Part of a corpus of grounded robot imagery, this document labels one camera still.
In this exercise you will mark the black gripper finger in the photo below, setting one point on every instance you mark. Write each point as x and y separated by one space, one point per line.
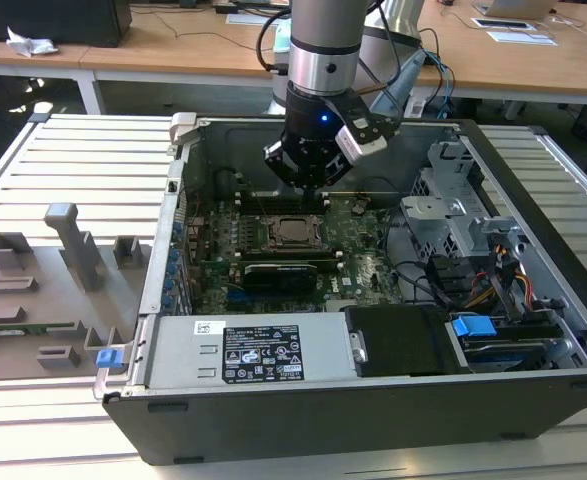
340 175
275 157

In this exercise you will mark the silver CPU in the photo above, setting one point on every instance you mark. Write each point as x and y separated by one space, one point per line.
293 230

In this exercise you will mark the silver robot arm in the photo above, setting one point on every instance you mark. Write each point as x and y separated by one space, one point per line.
323 30

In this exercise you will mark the black RAM slot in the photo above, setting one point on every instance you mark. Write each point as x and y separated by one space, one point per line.
268 199
323 265
278 207
293 255

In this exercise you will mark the CPU socket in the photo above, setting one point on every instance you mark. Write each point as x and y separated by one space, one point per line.
272 245

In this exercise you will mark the blue expansion slot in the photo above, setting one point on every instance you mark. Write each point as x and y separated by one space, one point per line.
243 300

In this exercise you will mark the round coin battery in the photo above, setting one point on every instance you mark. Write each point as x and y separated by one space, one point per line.
358 205

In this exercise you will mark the grey case latch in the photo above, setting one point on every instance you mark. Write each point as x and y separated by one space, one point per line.
183 127

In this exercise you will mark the green motherboard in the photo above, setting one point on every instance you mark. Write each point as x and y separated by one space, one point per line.
363 270

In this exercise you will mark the silver metal drive cage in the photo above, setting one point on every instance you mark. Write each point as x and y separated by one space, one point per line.
428 220

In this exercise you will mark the white power adapter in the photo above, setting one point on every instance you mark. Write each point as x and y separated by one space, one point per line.
415 106

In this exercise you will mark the pale blue teach pendant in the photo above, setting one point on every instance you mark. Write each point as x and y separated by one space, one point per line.
403 82

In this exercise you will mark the white paper sheet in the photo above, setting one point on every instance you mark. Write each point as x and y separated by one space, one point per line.
520 38
245 19

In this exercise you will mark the black graphics card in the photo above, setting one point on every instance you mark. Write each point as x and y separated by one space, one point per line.
278 280

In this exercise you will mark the blue card retainer clip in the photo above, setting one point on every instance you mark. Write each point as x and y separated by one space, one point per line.
173 258
169 274
177 231
166 299

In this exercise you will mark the black power adapter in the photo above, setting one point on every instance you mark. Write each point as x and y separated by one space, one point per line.
225 9

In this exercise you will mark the long wooden desk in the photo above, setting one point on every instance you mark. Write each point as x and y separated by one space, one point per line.
173 50

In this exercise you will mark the black plastic shroud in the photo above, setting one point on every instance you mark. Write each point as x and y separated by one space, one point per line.
398 340

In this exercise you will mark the hard disk in blue carrier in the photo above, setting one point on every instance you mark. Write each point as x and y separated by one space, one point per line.
473 325

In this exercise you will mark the black table corner cap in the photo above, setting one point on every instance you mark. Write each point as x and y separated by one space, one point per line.
538 130
38 118

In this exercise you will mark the grey power supply unit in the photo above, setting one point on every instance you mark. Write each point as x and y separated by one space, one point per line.
173 350

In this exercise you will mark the white framed tablet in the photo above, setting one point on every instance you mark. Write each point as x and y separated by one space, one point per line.
503 23

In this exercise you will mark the silver laptop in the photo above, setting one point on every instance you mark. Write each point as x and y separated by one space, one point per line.
518 6

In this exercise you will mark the black open PC case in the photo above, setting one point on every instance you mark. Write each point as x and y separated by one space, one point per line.
323 425

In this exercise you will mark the blue case latch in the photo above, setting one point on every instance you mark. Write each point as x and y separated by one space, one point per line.
108 359

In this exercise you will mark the black computer box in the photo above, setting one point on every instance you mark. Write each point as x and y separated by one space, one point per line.
48 20

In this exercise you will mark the grey parts rack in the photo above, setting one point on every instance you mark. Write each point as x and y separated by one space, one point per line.
48 300

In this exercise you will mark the crumpled white paper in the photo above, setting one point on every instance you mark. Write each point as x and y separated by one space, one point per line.
28 45

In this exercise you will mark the green RAM stick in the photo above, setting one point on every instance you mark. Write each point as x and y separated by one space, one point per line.
38 328

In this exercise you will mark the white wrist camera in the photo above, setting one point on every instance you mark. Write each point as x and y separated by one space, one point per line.
360 145

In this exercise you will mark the black camera bracket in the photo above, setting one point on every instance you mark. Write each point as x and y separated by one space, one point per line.
353 107

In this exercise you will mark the grey metal bracket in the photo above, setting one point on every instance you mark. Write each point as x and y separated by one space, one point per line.
493 232

